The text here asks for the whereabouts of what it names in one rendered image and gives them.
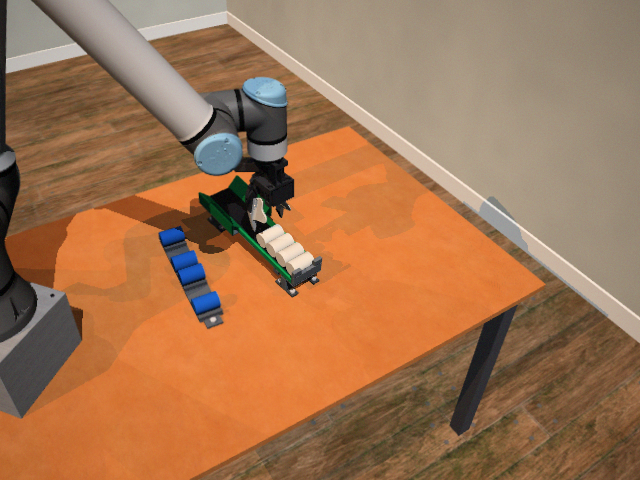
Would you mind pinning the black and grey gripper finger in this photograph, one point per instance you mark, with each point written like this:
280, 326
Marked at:
280, 208
254, 206

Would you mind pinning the grey end stop bar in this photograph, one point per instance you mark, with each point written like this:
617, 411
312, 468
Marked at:
306, 273

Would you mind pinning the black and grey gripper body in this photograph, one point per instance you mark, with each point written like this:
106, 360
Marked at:
275, 185

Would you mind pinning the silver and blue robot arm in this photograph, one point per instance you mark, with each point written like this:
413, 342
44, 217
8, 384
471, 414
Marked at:
260, 108

